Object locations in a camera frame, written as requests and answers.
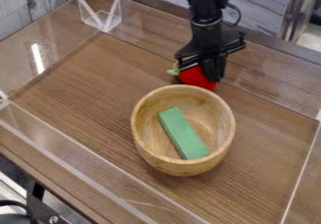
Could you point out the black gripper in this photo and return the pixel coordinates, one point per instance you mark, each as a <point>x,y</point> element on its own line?
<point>215,45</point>

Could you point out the red fruit with green stem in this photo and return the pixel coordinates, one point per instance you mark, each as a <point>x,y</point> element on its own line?
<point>193,77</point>

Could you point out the wooden bowl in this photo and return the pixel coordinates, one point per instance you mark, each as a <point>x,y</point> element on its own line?
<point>210,117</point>

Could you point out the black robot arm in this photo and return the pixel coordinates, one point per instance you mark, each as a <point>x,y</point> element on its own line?
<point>206,19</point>

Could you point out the green rectangular block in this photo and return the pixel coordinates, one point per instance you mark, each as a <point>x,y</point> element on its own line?
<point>183,137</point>

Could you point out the black table leg clamp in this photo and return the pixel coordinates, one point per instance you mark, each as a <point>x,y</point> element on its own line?
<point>40,213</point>

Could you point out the clear acrylic corner bracket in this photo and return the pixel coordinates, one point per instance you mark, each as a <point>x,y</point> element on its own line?
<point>102,20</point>

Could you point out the metal table frame background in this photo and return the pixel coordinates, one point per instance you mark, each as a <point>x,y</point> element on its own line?
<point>297,18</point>

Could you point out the clear acrylic tray wall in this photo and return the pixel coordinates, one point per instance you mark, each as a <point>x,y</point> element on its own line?
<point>104,193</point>

